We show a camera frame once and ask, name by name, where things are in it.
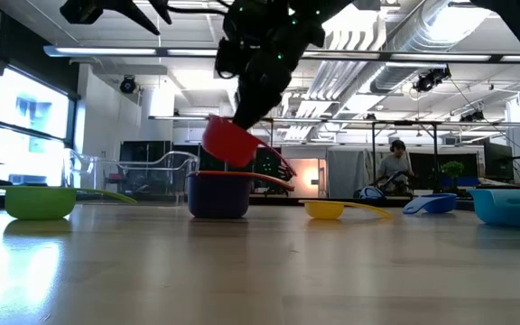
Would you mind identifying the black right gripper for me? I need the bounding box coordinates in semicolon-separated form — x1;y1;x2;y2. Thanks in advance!
214;0;354;131

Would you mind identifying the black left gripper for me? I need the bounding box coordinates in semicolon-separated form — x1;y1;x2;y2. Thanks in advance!
60;0;173;36

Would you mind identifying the red plastic measuring cup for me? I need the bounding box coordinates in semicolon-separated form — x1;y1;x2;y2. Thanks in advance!
201;115;297;178

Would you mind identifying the orange plastic measuring cup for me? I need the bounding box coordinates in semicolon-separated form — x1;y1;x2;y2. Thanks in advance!
186;170;296;192

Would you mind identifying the dark blue plastic measuring cup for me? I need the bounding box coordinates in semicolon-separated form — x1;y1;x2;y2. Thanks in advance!
186;173;255;220

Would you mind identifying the yellow plastic measuring cup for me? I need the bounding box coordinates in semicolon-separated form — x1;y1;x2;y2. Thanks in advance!
299;200;395;221

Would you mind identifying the small blue plastic measuring cup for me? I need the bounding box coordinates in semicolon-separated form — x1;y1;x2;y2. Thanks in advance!
402;192;458;216

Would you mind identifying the green plastic measuring cup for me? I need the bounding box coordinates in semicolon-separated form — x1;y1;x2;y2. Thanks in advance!
5;186;138;221

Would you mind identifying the light blue plastic measuring cup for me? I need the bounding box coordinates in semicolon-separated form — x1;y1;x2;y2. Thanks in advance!
467;188;520;228

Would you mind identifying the clear plastic basket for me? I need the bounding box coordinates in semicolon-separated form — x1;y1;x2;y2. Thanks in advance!
63;148;201;205

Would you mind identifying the long ceiling light bar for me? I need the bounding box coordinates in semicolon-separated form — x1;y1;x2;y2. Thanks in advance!
42;43;520;64

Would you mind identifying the black round ceiling spotlight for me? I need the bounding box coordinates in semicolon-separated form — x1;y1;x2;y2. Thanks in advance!
119;74;138;95

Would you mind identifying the glowing orange panel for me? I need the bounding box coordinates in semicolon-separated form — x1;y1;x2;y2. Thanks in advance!
289;157;328;199

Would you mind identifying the grey cloth cover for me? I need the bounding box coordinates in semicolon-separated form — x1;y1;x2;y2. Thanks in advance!
326;148;378;199

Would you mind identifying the black cabinet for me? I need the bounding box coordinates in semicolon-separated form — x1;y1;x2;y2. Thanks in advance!
119;140;173;157

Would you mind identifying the white blue round object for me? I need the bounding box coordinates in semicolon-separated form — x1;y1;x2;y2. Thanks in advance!
358;186;385;200

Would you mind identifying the person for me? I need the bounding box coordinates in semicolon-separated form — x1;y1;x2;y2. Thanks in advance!
376;139;417;195

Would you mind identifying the large bright window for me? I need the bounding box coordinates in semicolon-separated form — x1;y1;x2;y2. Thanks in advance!
0;66;70;187

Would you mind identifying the green potted plant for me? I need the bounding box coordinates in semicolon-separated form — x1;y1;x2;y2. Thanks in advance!
440;161;465;180

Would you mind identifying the blue planter box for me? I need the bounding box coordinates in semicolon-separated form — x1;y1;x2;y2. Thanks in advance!
440;176;480;189

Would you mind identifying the black monitor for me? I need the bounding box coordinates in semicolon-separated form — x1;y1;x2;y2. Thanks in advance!
483;142;514;175

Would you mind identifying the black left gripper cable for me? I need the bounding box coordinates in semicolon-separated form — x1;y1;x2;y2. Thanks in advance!
165;4;228;17

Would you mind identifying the black metal table frame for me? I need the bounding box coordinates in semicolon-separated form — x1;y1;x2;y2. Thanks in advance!
370;119;440;195

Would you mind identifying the silver ventilation duct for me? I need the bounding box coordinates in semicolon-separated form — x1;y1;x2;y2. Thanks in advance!
370;0;491;95

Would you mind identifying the black overhead camera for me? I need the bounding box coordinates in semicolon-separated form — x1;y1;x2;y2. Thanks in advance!
412;66;452;94

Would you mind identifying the small black ceiling camera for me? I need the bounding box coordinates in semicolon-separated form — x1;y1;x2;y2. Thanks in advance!
460;109;486;123

